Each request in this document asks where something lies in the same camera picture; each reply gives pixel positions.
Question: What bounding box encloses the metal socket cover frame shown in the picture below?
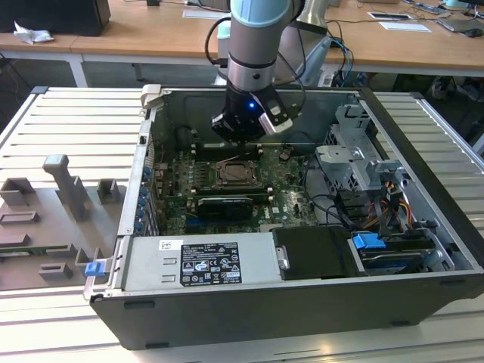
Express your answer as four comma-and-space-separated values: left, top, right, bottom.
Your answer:
214, 160, 262, 187

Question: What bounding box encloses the blue expansion slot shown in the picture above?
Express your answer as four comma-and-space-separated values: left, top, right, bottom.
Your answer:
184, 216, 207, 232

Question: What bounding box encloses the black RAM stick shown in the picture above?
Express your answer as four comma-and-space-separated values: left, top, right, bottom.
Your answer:
193, 142, 265, 160

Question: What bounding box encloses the black graphics card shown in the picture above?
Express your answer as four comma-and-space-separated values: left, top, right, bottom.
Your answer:
196, 195, 254, 221

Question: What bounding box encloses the green motherboard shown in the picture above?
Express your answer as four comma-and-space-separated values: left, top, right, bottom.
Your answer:
153, 145, 318, 235

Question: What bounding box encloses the pale blue teach pendant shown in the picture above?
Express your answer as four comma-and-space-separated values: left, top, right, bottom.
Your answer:
297, 37, 332, 86

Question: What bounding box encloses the metal drive cage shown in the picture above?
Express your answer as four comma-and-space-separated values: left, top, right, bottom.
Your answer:
314, 102, 409, 194

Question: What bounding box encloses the wooden desk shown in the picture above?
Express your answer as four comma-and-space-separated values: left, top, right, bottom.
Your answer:
0, 0, 484, 79

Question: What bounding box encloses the grey power supply box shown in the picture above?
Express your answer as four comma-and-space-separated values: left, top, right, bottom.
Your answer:
123, 231, 290, 293

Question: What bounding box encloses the blue disk carrier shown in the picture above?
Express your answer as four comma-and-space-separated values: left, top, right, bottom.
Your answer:
350, 231, 387, 250

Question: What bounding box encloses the white framed tablet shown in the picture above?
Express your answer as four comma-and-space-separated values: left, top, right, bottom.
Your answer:
368, 11, 413, 21

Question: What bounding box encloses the white paper sheet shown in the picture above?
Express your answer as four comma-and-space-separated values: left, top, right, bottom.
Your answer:
379, 20, 433, 34

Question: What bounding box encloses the open black PC case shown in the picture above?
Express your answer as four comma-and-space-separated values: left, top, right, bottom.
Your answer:
89, 83, 484, 351

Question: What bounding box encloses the black disk drive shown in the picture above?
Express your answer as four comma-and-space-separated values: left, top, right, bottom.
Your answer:
357, 244, 434, 275

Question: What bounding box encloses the black computer tower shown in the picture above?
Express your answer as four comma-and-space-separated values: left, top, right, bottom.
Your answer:
0, 0, 111, 38

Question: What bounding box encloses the grey parts rack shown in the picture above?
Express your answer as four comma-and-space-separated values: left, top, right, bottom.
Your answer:
0, 154, 129, 292

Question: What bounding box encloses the crumpled white paper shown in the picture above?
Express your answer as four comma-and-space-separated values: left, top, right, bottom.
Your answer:
13, 20, 54, 45

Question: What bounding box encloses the grey laptop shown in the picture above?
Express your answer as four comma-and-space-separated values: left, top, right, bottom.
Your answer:
436, 17, 484, 35

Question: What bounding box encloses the green RAM stick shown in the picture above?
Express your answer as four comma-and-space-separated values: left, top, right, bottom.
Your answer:
0, 244, 71, 255

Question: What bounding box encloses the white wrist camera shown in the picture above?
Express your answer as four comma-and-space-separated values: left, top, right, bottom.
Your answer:
258, 98, 295, 135

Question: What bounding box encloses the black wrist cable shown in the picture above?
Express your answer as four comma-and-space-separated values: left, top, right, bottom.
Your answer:
205, 17, 308, 119

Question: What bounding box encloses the grey case handle latch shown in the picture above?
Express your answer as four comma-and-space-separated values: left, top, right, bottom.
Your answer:
139, 83, 164, 111

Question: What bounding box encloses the blue cable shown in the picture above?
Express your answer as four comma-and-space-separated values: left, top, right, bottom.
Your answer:
331, 36, 355, 79

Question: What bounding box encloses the black cable bundle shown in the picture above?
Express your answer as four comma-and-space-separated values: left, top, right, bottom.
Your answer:
304, 157, 365, 230

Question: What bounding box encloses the red yellow wire bundle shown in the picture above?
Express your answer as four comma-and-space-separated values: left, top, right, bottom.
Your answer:
372, 180, 414, 235

